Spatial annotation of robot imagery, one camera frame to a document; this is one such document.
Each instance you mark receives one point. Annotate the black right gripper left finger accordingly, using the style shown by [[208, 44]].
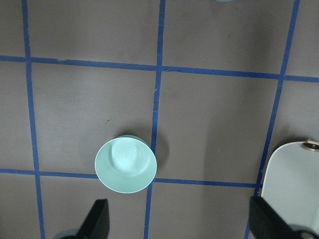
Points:
[[97, 223]]

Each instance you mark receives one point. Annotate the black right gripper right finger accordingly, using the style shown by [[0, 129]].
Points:
[[265, 223]]

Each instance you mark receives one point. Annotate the white toaster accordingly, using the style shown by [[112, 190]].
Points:
[[291, 184]]

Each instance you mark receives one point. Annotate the mint green bowl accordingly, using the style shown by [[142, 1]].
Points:
[[126, 164]]

